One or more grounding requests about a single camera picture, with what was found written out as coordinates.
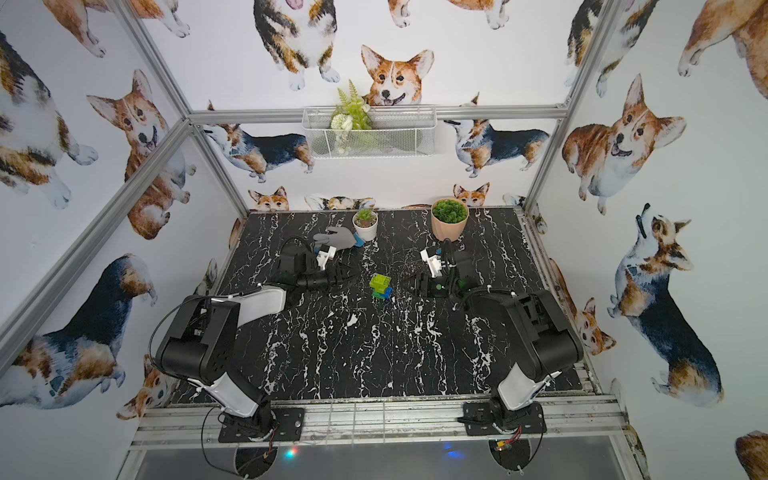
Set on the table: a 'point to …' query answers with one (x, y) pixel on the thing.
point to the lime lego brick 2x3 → (379, 283)
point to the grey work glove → (338, 237)
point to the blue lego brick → (388, 293)
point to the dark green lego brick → (377, 295)
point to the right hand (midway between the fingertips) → (403, 283)
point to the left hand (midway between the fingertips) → (361, 273)
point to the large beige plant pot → (449, 218)
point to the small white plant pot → (365, 224)
